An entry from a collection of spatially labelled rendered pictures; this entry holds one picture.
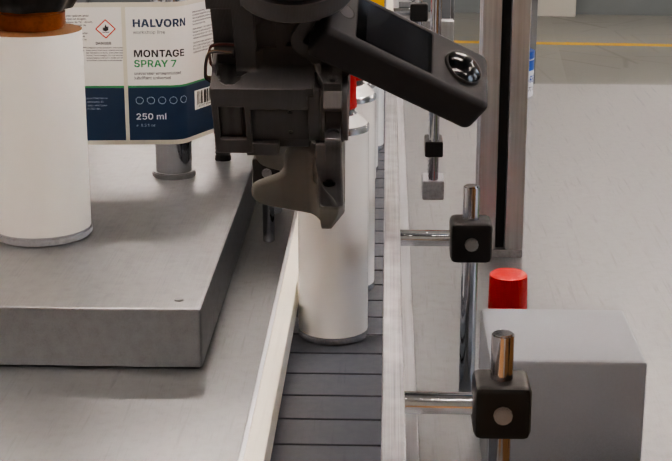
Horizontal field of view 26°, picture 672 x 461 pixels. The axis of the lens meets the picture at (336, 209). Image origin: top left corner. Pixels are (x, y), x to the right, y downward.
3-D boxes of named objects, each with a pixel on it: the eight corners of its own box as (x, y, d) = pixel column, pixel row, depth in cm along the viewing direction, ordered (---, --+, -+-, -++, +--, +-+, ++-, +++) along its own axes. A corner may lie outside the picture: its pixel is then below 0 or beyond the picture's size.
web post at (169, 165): (156, 169, 156) (149, -7, 151) (198, 169, 156) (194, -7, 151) (149, 180, 152) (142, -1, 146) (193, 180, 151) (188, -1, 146)
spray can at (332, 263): (300, 321, 111) (298, 54, 105) (368, 322, 111) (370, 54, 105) (296, 346, 106) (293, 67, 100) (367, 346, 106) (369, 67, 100)
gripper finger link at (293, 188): (257, 223, 98) (249, 122, 92) (345, 223, 98) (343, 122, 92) (254, 257, 96) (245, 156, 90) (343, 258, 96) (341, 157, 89)
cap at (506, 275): (514, 317, 126) (515, 281, 125) (480, 309, 128) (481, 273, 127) (533, 306, 129) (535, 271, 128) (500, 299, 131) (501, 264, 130)
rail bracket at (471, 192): (388, 388, 111) (391, 179, 106) (485, 390, 111) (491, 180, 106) (388, 405, 108) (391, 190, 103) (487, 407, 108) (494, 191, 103)
